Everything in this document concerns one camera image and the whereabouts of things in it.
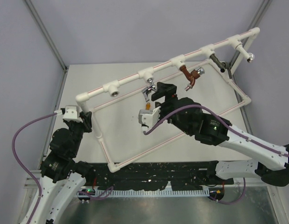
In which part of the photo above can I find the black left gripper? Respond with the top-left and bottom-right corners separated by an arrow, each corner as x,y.
64,111 -> 93,155

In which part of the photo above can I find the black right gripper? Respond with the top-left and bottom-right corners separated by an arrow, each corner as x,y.
150,81 -> 192,134

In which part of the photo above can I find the chrome lever faucet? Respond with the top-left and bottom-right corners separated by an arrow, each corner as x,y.
141,78 -> 157,102

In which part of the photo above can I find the white PVC pipe frame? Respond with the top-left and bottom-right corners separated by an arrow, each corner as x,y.
75,27 -> 261,174

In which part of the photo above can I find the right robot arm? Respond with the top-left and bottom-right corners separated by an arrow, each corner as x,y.
151,82 -> 289,187

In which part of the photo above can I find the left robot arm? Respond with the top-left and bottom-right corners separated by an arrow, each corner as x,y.
22,108 -> 96,224

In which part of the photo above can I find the yellow plastic faucet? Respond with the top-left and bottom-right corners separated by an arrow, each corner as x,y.
146,102 -> 151,110

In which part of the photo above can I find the brown faucet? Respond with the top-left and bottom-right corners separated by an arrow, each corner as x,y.
179,65 -> 205,91

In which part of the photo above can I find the dark grey metal faucet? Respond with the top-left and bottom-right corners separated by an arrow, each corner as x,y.
209,54 -> 233,79

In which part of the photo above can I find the white faucet chrome tip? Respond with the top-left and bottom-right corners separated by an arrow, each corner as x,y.
235,44 -> 254,63

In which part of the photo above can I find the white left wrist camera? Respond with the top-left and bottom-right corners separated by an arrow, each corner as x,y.
54,105 -> 82,123

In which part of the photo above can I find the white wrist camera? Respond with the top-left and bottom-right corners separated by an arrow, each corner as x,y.
138,106 -> 161,135
54,105 -> 82,123

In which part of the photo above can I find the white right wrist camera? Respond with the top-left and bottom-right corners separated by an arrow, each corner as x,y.
138,106 -> 161,135

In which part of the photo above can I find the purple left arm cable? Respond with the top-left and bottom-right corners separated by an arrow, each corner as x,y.
13,113 -> 63,220

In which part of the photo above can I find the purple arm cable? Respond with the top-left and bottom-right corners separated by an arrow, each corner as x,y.
13,113 -> 63,220
143,105 -> 289,159

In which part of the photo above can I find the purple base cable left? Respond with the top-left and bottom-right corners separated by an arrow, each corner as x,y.
78,185 -> 114,201

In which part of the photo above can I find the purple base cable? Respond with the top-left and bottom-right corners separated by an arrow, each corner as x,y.
208,179 -> 247,206
78,185 -> 114,201

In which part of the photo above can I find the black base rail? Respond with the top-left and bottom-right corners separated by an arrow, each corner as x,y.
84,161 -> 224,191

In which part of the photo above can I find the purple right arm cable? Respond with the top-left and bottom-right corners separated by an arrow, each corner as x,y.
143,105 -> 289,159

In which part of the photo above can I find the white slotted cable duct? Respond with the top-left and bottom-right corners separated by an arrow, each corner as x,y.
108,188 -> 210,198

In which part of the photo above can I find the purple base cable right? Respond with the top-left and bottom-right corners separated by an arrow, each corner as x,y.
208,179 -> 247,206

